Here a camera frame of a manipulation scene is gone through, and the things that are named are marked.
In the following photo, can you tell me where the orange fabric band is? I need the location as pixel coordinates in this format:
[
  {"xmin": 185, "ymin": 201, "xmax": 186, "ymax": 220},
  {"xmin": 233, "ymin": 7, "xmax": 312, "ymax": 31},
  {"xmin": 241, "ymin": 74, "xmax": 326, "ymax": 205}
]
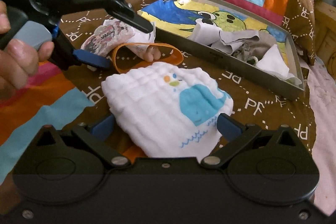
[{"xmin": 111, "ymin": 43, "xmax": 184, "ymax": 73}]

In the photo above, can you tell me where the person's left hand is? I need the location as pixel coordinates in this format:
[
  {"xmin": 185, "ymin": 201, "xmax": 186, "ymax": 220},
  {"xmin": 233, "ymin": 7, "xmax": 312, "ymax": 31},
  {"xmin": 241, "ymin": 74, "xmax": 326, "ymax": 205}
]
[{"xmin": 0, "ymin": 0, "xmax": 55, "ymax": 98}]

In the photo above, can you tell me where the grey cloth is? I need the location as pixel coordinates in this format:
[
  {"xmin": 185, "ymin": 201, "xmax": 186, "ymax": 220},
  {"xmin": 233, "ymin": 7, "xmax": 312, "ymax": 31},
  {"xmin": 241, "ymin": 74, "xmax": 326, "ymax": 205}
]
[{"xmin": 213, "ymin": 30, "xmax": 259, "ymax": 55}]

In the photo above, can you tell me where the wooden bed frame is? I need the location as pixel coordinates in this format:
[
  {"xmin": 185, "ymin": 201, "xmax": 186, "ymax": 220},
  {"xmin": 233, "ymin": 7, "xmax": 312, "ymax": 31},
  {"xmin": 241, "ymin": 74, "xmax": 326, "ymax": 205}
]
[{"xmin": 314, "ymin": 1, "xmax": 336, "ymax": 79}]

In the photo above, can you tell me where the beige drawstring pouch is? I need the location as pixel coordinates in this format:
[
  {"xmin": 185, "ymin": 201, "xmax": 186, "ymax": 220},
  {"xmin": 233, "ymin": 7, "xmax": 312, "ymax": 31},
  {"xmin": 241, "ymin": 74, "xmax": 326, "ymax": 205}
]
[{"xmin": 232, "ymin": 31, "xmax": 277, "ymax": 64}]

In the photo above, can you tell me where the grey tray with dinosaur picture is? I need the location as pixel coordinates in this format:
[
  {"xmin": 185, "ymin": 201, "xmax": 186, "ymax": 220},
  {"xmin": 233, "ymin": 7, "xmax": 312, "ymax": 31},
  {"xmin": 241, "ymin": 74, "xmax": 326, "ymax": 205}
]
[{"xmin": 138, "ymin": 0, "xmax": 305, "ymax": 100}]

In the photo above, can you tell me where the pink bed sheet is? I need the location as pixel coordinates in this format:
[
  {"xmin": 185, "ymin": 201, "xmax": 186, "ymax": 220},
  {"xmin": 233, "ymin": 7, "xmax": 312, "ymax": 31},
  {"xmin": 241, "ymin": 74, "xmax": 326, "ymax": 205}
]
[{"xmin": 299, "ymin": 59, "xmax": 335, "ymax": 215}]

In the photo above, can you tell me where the white drawstring pouch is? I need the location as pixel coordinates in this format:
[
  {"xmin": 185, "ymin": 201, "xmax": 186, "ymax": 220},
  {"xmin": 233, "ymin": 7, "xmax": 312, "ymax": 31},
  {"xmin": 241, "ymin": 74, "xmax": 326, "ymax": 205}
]
[{"xmin": 188, "ymin": 18, "xmax": 222, "ymax": 46}]

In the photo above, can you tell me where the brown monkey print duvet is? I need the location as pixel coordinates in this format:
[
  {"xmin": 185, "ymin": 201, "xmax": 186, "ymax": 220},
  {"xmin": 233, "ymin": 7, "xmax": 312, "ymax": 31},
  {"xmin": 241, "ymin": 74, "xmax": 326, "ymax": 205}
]
[{"xmin": 1, "ymin": 0, "xmax": 316, "ymax": 179}]

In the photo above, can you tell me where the white whale print towel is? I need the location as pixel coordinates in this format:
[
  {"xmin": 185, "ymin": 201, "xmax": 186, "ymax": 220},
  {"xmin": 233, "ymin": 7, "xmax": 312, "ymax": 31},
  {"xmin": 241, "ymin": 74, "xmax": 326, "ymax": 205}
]
[{"xmin": 101, "ymin": 62, "xmax": 234, "ymax": 161}]

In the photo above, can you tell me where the white printed tissue pack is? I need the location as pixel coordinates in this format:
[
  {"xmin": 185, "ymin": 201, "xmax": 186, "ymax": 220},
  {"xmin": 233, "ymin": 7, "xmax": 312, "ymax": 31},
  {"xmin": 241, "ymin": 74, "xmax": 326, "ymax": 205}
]
[{"xmin": 103, "ymin": 18, "xmax": 162, "ymax": 63}]

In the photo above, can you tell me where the white cloth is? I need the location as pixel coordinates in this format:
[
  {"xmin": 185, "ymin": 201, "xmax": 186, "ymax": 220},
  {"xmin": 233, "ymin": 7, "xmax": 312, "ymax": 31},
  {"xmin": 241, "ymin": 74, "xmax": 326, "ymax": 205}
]
[{"xmin": 255, "ymin": 45, "xmax": 302, "ymax": 86}]

